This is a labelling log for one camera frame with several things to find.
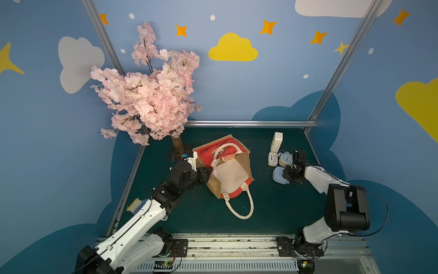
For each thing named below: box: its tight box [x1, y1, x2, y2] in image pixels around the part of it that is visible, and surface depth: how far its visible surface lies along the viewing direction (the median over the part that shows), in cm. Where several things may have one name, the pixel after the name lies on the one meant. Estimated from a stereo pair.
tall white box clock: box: [270, 131, 284, 154], surface depth 103 cm
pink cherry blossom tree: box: [91, 22, 204, 155], surface depth 66 cm
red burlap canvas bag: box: [192, 134, 255, 220], surface depth 92 cm
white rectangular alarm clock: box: [268, 151, 279, 167], surface depth 106 cm
